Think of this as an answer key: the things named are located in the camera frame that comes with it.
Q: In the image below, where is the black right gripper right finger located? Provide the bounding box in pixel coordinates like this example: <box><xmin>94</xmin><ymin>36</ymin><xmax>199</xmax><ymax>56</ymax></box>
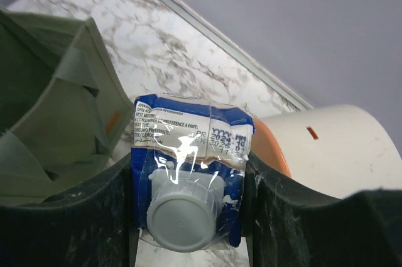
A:
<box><xmin>241</xmin><ymin>154</ymin><xmax>401</xmax><ymax>266</ymax></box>

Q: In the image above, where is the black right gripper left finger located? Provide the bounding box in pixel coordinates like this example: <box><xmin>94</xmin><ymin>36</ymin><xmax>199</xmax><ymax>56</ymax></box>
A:
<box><xmin>1</xmin><ymin>155</ymin><xmax>138</xmax><ymax>266</ymax></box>

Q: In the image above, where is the olive green canvas bag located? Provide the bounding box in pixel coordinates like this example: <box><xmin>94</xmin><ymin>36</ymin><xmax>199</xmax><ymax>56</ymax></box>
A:
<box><xmin>1</xmin><ymin>9</ymin><xmax>134</xmax><ymax>206</ymax></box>

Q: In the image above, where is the cream cylinder with orange face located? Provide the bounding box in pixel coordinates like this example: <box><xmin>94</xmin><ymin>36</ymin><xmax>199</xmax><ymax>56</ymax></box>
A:
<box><xmin>251</xmin><ymin>105</ymin><xmax>401</xmax><ymax>199</ymax></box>

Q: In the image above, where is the blue white beverage carton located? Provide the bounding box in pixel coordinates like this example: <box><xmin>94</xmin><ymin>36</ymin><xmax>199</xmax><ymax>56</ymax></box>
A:
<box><xmin>131</xmin><ymin>94</ymin><xmax>255</xmax><ymax>253</ymax></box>

